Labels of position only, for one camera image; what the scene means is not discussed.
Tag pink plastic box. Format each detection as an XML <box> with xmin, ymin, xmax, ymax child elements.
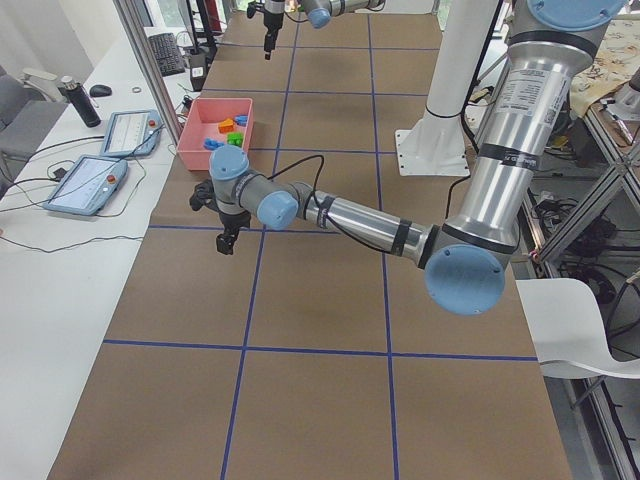
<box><xmin>177</xmin><ymin>97</ymin><xmax>254</xmax><ymax>171</ymax></box>

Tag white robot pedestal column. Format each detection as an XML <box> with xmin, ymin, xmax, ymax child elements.
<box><xmin>395</xmin><ymin>0</ymin><xmax>501</xmax><ymax>177</ymax></box>

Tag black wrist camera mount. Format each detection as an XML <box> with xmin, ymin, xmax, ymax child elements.
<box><xmin>189</xmin><ymin>179</ymin><xmax>219</xmax><ymax>212</ymax></box>

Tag white chair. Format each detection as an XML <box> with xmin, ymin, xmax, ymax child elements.
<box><xmin>516</xmin><ymin>278</ymin><xmax>639</xmax><ymax>380</ymax></box>

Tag black water bottle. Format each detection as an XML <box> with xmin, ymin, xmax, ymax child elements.
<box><xmin>60</xmin><ymin>75</ymin><xmax>101</xmax><ymax>128</ymax></box>

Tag long blue four-stud block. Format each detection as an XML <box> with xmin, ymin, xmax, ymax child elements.
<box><xmin>203</xmin><ymin>138</ymin><xmax>226</xmax><ymax>151</ymax></box>

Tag black keyboard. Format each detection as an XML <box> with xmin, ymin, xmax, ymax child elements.
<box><xmin>148</xmin><ymin>32</ymin><xmax>185</xmax><ymax>77</ymax></box>

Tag small blue single-stud block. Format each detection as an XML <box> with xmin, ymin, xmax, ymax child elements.
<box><xmin>234</xmin><ymin>115</ymin><xmax>248</xmax><ymax>126</ymax></box>

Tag orange sloped block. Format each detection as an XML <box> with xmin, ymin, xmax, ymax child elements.
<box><xmin>217</xmin><ymin>118</ymin><xmax>235</xmax><ymax>134</ymax></box>

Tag aluminium frame post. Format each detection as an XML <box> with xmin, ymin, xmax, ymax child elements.
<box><xmin>113</xmin><ymin>0</ymin><xmax>182</xmax><ymax>146</ymax></box>

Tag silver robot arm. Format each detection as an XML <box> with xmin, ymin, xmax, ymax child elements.
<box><xmin>246</xmin><ymin>0</ymin><xmax>386</xmax><ymax>60</ymax></box>
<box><xmin>206</xmin><ymin>1</ymin><xmax>622</xmax><ymax>315</ymax></box>

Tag blue teach pendant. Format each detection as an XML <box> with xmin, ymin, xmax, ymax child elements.
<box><xmin>42</xmin><ymin>155</ymin><xmax>129</xmax><ymax>216</ymax></box>
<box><xmin>100</xmin><ymin>110</ymin><xmax>164</xmax><ymax>158</ymax></box>

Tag black computer mouse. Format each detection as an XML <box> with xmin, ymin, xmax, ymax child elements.
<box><xmin>89</xmin><ymin>84</ymin><xmax>113</xmax><ymax>98</ymax></box>

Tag lower blue teach pendant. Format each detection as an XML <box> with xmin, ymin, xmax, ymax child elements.
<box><xmin>42</xmin><ymin>155</ymin><xmax>129</xmax><ymax>216</ymax></box>

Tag green block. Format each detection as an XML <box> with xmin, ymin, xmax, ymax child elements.
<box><xmin>226</xmin><ymin>132</ymin><xmax>244</xmax><ymax>147</ymax></box>

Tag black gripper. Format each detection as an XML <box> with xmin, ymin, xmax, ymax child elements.
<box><xmin>263</xmin><ymin>10</ymin><xmax>284</xmax><ymax>60</ymax></box>
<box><xmin>216</xmin><ymin>211</ymin><xmax>251</xmax><ymax>255</ymax></box>

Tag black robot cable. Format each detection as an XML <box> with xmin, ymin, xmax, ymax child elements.
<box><xmin>267</xmin><ymin>154</ymin><xmax>401</xmax><ymax>254</ymax></box>

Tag upper blue teach pendant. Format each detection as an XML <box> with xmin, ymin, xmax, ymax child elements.
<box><xmin>100</xmin><ymin>110</ymin><xmax>164</xmax><ymax>158</ymax></box>

